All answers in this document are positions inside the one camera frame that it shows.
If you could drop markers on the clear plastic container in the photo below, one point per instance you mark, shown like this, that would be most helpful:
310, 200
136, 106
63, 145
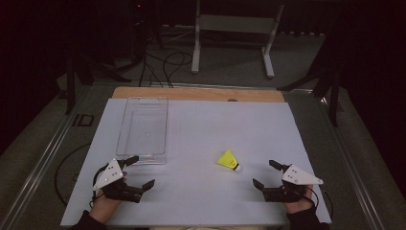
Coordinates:
143, 131

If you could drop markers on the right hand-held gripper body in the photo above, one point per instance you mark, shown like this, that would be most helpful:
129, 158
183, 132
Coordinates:
295, 176

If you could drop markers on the person's right hand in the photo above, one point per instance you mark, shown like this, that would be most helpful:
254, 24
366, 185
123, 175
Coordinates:
298, 206

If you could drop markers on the black metal stand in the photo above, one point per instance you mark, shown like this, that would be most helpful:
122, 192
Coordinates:
333, 99
71, 86

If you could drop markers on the white metal stand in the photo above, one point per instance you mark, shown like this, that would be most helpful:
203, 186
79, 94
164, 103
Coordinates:
233, 24

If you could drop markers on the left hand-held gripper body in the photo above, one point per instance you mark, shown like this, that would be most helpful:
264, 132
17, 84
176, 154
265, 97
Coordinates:
110, 174

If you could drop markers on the person's left hand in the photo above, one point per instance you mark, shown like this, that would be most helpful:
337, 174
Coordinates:
103, 207

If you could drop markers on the aluminium floor rail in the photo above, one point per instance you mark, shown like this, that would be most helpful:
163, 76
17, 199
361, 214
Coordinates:
41, 159
354, 166

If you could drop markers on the yellow shuttlecock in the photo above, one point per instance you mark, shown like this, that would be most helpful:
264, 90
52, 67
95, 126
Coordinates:
228, 159

